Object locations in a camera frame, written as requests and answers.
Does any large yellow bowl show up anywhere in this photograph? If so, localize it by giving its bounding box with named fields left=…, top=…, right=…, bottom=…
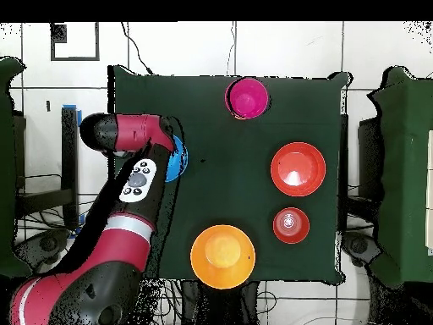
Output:
left=189, top=224, right=257, bottom=290

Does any blue tape strip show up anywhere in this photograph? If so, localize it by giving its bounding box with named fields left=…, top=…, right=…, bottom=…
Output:
left=63, top=103, right=83, bottom=130

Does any large shallow orange bowl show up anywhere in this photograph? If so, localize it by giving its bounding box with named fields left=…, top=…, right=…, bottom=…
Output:
left=270, top=141, right=327, bottom=198

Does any large blue bowl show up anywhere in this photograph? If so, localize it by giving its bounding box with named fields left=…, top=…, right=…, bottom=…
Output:
left=165, top=134, right=189, bottom=183

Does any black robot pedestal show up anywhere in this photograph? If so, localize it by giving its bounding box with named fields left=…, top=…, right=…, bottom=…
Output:
left=182, top=279, right=261, bottom=325

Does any small orange bowl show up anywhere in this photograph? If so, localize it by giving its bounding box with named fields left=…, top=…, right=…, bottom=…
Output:
left=272, top=207, right=311, bottom=245

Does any grey stand base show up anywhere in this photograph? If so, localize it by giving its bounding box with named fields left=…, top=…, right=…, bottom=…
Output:
left=341, top=231, right=381, bottom=268

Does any black square floor marker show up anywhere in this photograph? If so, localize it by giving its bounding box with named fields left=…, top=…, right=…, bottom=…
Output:
left=50, top=22, right=101, bottom=62

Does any dark green table cloth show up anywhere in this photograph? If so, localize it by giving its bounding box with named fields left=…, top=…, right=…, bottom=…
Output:
left=107, top=64, right=351, bottom=284

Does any thin black floor cable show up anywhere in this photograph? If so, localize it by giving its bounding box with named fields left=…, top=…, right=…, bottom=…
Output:
left=120, top=22, right=153, bottom=76

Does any pink bowl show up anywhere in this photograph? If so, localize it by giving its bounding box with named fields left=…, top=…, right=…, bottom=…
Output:
left=224, top=77, right=270, bottom=120

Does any neighbouring green table cloth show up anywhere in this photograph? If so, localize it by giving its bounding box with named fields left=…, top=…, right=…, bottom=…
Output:
left=367, top=65, right=433, bottom=289
left=0, top=57, right=33, bottom=280

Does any black table frame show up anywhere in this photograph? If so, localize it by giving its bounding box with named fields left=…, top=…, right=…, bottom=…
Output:
left=13, top=106, right=80, bottom=231

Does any black stand base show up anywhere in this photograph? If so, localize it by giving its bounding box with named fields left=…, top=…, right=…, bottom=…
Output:
left=14, top=229, right=72, bottom=272

